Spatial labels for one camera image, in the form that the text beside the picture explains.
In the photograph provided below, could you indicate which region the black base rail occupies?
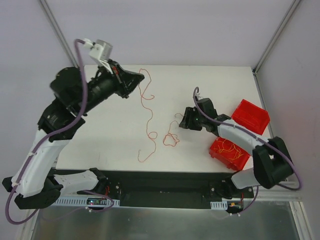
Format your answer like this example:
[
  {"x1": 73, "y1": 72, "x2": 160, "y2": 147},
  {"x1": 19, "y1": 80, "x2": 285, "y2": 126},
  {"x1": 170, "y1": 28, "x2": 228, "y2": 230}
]
[{"x1": 90, "y1": 170, "x2": 254, "y2": 209}]

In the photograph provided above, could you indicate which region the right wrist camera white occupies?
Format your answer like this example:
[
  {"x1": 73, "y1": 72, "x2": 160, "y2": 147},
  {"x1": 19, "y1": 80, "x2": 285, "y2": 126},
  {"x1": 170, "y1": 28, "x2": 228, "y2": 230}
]
[{"x1": 195, "y1": 92, "x2": 203, "y2": 101}]

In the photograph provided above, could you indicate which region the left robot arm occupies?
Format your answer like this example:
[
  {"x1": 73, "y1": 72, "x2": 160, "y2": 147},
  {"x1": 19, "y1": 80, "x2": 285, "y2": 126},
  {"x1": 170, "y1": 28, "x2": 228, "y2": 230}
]
[{"x1": 2, "y1": 60, "x2": 145, "y2": 210}]

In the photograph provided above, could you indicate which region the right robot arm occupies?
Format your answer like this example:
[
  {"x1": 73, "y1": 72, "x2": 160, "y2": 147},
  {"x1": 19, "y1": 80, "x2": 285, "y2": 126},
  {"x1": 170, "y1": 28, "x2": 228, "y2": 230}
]
[{"x1": 179, "y1": 98, "x2": 294, "y2": 198}]

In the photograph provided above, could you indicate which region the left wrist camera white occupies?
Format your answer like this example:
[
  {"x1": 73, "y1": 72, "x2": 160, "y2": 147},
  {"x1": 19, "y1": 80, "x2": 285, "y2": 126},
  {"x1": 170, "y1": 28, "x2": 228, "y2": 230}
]
[{"x1": 83, "y1": 38, "x2": 113, "y2": 74}]

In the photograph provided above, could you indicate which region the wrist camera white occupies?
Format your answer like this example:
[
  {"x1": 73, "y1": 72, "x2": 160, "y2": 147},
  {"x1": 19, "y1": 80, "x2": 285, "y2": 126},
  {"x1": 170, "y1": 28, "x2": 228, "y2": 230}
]
[
  {"x1": 83, "y1": 38, "x2": 113, "y2": 74},
  {"x1": 195, "y1": 92, "x2": 203, "y2": 101}
]

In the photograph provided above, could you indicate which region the red plastic compartment bin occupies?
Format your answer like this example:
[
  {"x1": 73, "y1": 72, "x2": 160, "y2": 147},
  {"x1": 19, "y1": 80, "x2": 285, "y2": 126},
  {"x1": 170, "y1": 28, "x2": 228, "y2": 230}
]
[{"x1": 209, "y1": 99, "x2": 270, "y2": 171}]

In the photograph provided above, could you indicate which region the yellow thin cable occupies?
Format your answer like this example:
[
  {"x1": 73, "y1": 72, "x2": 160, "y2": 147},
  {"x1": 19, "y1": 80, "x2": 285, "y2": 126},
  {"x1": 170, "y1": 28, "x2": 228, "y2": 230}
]
[{"x1": 215, "y1": 139, "x2": 245, "y2": 161}]

